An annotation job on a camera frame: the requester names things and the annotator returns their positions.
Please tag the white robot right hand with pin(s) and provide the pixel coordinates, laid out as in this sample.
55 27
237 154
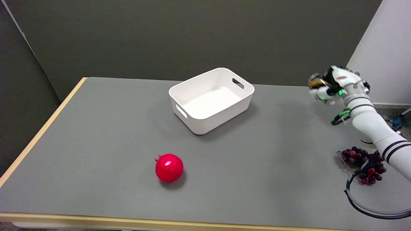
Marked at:
344 81

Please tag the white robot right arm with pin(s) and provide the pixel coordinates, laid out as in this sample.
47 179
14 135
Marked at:
372 125

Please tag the blue connector plug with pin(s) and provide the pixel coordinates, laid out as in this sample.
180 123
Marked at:
398 122

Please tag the dark red grape bunch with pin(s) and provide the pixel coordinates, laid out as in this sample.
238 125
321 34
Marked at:
356 157

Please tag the red pomegranate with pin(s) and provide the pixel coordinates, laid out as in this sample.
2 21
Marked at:
169 167

